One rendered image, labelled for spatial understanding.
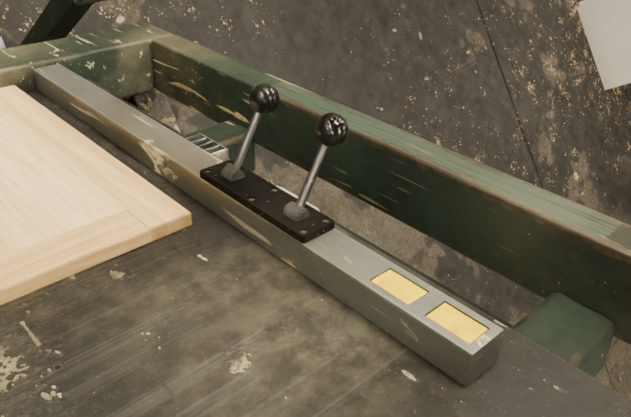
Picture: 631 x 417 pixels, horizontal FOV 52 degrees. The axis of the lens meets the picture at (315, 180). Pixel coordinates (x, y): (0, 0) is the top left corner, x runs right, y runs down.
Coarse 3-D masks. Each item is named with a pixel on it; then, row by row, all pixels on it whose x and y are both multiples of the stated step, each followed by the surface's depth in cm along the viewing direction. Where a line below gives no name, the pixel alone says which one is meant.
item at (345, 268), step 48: (48, 96) 114; (96, 96) 105; (144, 144) 91; (192, 144) 91; (192, 192) 85; (288, 240) 72; (336, 240) 71; (336, 288) 68; (432, 288) 64; (432, 336) 59; (480, 336) 58
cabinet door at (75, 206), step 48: (0, 96) 110; (0, 144) 95; (48, 144) 94; (0, 192) 83; (48, 192) 83; (96, 192) 83; (144, 192) 83; (0, 240) 73; (48, 240) 73; (96, 240) 73; (144, 240) 76; (0, 288) 65
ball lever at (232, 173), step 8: (256, 88) 78; (264, 88) 78; (272, 88) 79; (256, 96) 78; (264, 96) 78; (272, 96) 78; (256, 104) 78; (264, 104) 78; (272, 104) 78; (256, 112) 80; (264, 112) 79; (256, 120) 80; (248, 128) 80; (248, 136) 80; (248, 144) 80; (240, 152) 80; (240, 160) 80; (224, 168) 81; (232, 168) 80; (224, 176) 80; (232, 176) 79; (240, 176) 80
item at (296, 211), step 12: (324, 120) 71; (336, 120) 70; (324, 132) 70; (336, 132) 70; (324, 144) 72; (336, 144) 71; (324, 156) 72; (312, 168) 72; (312, 180) 72; (300, 192) 73; (288, 204) 73; (300, 204) 73; (288, 216) 73; (300, 216) 72
